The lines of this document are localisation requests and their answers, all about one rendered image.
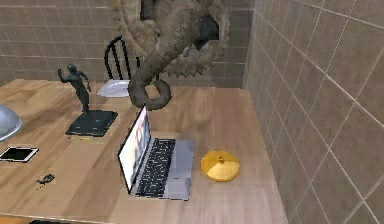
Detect silver open laptop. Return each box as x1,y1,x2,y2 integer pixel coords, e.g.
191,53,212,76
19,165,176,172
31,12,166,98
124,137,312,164
117,104,196,202

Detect wooden desk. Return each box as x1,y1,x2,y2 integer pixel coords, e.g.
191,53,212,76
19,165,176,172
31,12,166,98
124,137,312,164
0,78,290,224

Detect yellow round dome lid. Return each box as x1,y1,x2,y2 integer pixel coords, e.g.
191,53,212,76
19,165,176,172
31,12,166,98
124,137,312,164
200,150,241,183

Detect grey elephant head sculpture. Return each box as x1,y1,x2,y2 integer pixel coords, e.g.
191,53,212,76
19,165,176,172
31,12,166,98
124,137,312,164
111,0,232,112

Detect black spindle-back chair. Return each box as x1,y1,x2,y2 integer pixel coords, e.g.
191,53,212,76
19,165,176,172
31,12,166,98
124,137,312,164
96,35,160,99

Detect dark human figure statue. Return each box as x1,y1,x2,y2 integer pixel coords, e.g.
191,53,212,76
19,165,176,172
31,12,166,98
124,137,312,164
57,63,119,138

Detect small black keys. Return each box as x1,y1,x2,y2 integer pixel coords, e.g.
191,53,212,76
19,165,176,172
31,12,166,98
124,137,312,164
36,173,56,186

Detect white tablet with black screen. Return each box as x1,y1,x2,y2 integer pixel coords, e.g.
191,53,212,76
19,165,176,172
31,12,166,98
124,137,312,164
0,146,40,164

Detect silver dome lamp shade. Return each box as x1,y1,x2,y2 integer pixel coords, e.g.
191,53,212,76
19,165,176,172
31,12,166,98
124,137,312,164
0,103,23,144

